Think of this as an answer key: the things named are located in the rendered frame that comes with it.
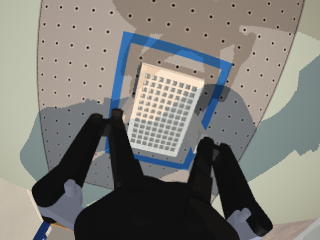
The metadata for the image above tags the white well plate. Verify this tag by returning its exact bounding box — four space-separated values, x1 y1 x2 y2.
127 62 204 157

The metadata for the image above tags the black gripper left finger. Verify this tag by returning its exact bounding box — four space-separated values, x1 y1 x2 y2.
31 97 158 232

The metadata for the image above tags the blue tape rectangle outline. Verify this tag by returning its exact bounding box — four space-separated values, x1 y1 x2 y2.
109 31 232 170

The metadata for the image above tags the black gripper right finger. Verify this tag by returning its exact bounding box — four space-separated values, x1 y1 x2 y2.
181 113 273 240

